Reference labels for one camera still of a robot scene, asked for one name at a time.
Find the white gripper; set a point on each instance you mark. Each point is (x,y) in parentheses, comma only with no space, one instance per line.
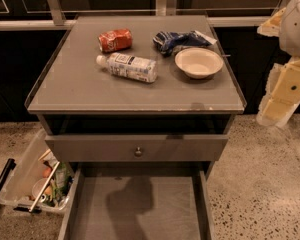
(296,29)

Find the clear plastic bottle blue label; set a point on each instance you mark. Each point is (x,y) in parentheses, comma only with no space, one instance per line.
(129,66)

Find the grey drawer cabinet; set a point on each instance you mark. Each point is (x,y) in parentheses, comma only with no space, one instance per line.
(75,96)

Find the closed top drawer with knob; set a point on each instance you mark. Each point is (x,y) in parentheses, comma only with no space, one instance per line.
(136,148)

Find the open grey middle drawer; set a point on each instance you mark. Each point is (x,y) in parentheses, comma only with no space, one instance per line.
(138,203)

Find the white paper bowl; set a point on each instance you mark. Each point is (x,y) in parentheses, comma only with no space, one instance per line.
(199,63)

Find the blue crumpled chip bag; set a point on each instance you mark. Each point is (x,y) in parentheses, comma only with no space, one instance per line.
(171,42)

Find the crushed red soda can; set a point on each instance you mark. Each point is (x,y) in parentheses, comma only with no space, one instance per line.
(115,40)

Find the clear plastic storage bin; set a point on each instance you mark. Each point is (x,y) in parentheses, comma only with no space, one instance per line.
(26,180)

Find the black flat bar on floor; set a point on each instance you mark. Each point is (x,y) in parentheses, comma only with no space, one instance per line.
(9,166)

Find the metal window frame railing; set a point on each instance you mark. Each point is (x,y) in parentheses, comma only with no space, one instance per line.
(44,14)

